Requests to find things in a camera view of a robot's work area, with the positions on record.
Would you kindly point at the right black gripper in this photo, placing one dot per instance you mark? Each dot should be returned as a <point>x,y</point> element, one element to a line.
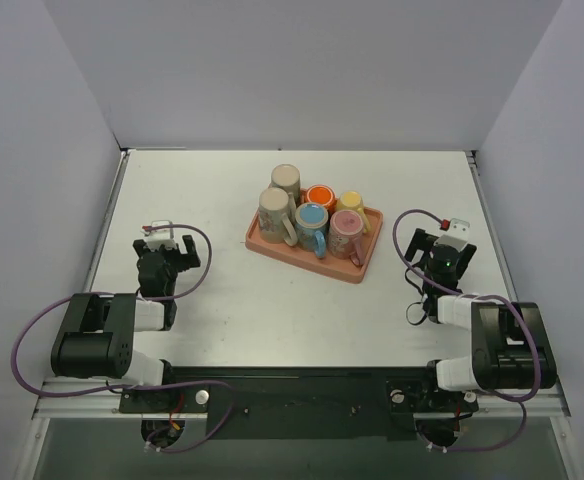
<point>420,245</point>

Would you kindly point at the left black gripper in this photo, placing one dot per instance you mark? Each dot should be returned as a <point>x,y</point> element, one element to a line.
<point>182,258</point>

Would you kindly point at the pink patterned mug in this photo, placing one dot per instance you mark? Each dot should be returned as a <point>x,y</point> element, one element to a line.
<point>345,236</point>

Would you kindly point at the yellow mug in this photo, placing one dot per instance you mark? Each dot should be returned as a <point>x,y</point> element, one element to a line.
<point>353,201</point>

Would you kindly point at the beige floral mug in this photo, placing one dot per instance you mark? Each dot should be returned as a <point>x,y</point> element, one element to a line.
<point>275,214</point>

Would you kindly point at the blue butterfly mug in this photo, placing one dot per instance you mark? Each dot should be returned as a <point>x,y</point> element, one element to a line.
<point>311,225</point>

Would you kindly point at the orange mug black handle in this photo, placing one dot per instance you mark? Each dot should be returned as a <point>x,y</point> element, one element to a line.
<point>322,195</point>

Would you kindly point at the tall beige seashell mug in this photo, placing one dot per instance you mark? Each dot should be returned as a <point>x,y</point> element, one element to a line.
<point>287,177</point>

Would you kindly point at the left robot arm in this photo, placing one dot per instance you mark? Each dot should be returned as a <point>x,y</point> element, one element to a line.
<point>96,336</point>

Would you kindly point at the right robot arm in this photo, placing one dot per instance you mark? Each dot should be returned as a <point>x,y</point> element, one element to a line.
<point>509,346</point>

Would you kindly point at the pink plastic tray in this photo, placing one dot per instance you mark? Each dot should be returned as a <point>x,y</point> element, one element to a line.
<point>329,266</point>

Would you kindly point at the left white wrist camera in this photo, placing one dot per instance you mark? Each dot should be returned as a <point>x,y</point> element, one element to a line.
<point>160,234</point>

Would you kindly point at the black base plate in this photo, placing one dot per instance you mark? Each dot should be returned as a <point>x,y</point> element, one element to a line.
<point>308,403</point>

